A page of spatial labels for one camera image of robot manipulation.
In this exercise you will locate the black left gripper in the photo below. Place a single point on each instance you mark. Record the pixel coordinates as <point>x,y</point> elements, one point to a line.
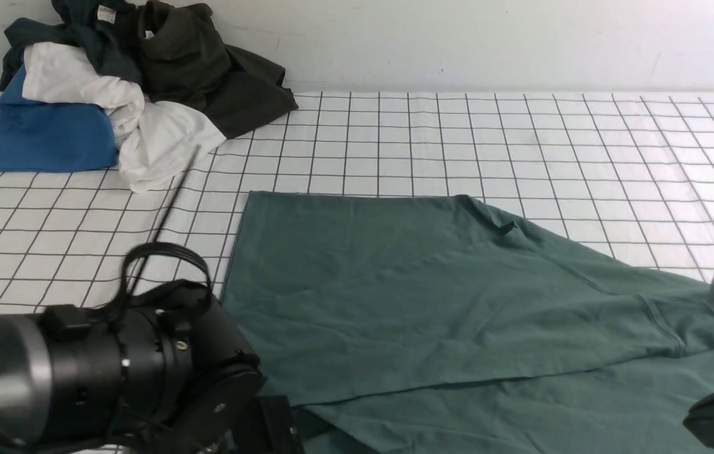
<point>203,400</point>

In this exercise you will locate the green long sleeve shirt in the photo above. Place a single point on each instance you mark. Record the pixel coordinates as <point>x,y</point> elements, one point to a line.
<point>444,325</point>

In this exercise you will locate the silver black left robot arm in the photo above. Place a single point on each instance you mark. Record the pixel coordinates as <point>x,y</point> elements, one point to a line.
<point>67,386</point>

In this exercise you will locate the white shirt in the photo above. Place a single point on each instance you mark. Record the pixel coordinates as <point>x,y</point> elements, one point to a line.
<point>156,140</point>

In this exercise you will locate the blue shirt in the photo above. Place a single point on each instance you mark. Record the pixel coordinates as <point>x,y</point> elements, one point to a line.
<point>52,137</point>

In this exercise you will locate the dark olive shirt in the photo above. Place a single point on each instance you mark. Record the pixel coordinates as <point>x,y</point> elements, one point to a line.
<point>185,60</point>

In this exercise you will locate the dark navy shirt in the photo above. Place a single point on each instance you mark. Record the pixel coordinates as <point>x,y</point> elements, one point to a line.
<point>88,25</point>

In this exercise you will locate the white grid tablecloth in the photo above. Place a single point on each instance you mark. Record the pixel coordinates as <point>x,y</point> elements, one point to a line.
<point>630,176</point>

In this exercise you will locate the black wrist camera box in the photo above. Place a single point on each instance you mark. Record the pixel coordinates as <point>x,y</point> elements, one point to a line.
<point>267,425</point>

